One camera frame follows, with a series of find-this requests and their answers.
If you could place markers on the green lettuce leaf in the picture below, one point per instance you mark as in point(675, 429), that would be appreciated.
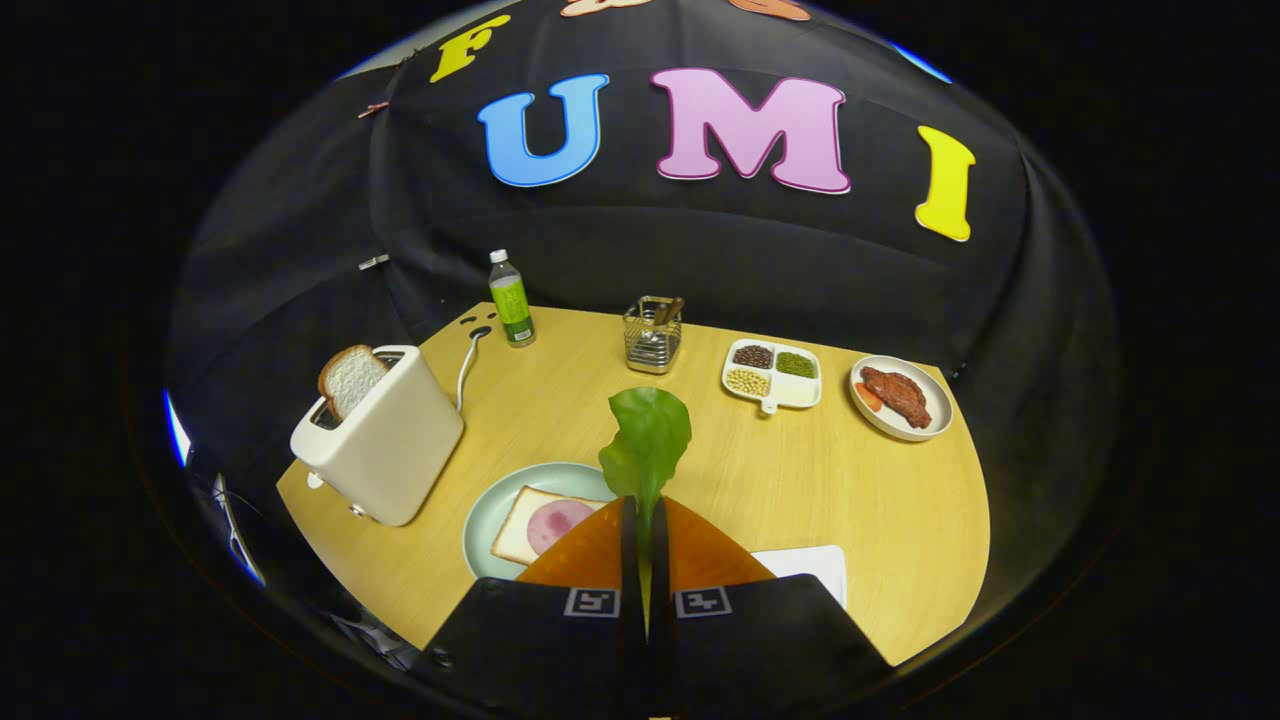
point(648, 435)

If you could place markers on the plain bread slice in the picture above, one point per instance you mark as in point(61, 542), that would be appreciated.
point(352, 380)

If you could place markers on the silver clip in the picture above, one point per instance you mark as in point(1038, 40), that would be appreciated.
point(372, 262)

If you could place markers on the pink ham slice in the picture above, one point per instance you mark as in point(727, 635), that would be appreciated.
point(560, 522)

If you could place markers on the green label drink bottle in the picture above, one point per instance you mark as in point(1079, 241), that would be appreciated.
point(513, 305)

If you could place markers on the white toaster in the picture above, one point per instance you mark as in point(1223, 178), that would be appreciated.
point(390, 450)

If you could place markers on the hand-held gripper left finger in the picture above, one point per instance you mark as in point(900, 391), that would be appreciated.
point(540, 640)

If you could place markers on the red clip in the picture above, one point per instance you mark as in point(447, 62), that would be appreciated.
point(372, 108)

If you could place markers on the bread slice under ham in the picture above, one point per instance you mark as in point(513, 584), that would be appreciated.
point(512, 535)

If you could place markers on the pale green plate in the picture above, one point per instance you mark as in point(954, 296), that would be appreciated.
point(490, 510)

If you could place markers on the brown steak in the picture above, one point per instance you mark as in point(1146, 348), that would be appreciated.
point(898, 395)

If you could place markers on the round white plate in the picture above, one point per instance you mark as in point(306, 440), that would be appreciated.
point(935, 390)

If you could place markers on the white divided dish with beans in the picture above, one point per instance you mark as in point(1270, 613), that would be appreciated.
point(790, 390)

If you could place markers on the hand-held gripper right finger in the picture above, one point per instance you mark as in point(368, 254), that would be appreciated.
point(760, 640)

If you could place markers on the orange carrot slice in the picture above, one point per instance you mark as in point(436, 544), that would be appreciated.
point(868, 397)

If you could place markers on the black backdrop cloth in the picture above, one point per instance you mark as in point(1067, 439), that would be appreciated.
point(700, 250)

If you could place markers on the white square plate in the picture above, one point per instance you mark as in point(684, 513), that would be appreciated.
point(815, 570)

